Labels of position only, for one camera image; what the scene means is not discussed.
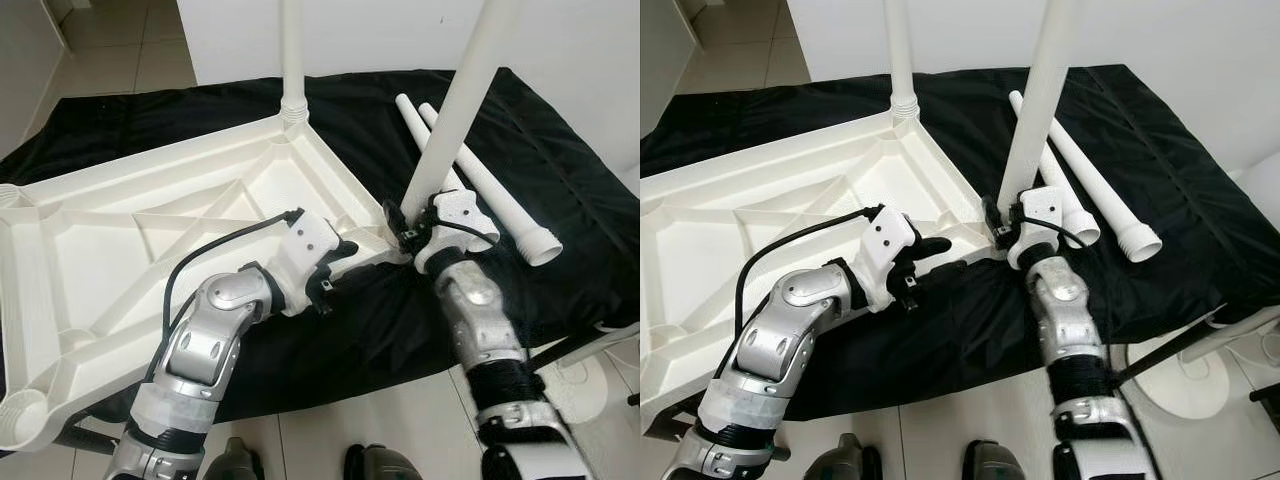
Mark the grey robot right leg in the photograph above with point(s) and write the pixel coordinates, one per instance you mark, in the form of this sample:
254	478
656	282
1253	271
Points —
380	465
990	462

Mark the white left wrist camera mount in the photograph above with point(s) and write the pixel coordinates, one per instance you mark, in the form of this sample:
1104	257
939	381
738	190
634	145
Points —
890	245
310	245

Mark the grey robot leg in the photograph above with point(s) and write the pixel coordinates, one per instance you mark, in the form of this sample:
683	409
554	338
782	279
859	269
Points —
380	465
840	460
235	462
990	462

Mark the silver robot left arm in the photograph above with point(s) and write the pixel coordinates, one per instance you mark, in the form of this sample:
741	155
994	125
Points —
205	340
790	335

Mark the grey robot left leg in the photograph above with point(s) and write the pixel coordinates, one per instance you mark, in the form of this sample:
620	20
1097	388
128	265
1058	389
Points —
840	460
235	462

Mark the white plastic table leg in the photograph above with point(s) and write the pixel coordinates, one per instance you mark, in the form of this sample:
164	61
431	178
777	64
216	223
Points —
292	50
1100	190
408	108
510	210
460	100
900	50
1045	100
1085	225

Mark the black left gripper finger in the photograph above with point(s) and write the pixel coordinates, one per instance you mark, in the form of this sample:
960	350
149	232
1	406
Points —
346	250
930	249

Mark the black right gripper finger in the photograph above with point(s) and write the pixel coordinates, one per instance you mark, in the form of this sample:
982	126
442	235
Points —
991	218
395	220

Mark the white plastic children table top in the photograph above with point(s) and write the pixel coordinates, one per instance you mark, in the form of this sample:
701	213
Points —
760	230
120	250

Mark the white round lamp base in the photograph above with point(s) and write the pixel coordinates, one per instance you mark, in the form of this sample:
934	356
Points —
590	390
1185	385

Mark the black cloth table cover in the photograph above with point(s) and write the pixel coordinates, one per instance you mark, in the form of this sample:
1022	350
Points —
1180	150
560	150

